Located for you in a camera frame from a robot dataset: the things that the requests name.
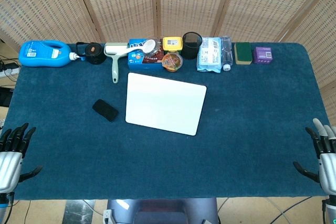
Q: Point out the dark blue table mat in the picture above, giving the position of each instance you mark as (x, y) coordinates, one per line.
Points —
(168, 161)

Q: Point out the blue cookie box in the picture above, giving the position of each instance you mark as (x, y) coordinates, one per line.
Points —
(135, 60)

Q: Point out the green yellow sponge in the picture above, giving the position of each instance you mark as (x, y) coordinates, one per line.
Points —
(243, 53)

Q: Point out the steel wool scrubber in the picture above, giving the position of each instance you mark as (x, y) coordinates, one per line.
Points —
(157, 48)

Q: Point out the purple small box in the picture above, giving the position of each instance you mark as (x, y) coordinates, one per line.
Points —
(262, 55)

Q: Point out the blue white wipes pack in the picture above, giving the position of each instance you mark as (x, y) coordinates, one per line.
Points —
(210, 56)

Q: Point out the white plastic spoon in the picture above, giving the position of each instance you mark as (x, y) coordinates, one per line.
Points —
(148, 46)

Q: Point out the black eraser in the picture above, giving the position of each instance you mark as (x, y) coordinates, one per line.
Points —
(105, 110)

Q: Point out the black mesh pen holder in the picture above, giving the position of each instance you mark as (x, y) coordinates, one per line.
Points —
(192, 47)

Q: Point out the woven wooden folding screen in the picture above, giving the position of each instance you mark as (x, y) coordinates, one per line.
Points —
(126, 1)

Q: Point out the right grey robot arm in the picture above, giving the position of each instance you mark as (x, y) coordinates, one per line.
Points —
(331, 209)

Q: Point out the blue detergent bottle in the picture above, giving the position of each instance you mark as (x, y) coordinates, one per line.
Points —
(42, 54)

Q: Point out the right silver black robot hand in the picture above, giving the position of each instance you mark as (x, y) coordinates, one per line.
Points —
(328, 169)

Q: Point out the yellow lidded box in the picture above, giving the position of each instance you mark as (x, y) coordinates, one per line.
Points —
(172, 43)

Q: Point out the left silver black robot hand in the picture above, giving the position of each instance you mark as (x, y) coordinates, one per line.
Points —
(10, 166)

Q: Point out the grey robot torso base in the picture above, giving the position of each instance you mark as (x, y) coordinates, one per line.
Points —
(162, 212)

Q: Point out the white board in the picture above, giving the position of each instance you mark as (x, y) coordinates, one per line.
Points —
(165, 103)

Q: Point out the orange jelly cup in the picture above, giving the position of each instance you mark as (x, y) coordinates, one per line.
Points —
(172, 62)

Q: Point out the clear plastic water bottle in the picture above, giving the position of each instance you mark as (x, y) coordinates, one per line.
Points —
(226, 56)

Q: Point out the white power strip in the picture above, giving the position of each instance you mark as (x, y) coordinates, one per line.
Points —
(9, 71)

